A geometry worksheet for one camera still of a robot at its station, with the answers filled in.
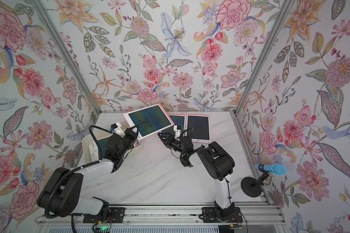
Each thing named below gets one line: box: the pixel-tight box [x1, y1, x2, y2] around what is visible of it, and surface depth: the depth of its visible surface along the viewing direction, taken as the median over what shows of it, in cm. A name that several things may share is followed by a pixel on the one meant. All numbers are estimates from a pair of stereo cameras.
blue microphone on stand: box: [240, 163, 287, 198], surface depth 82 cm
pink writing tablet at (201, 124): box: [186, 113, 211, 144], surface depth 117 cm
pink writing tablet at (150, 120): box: [122, 103, 175, 141], surface depth 90 cm
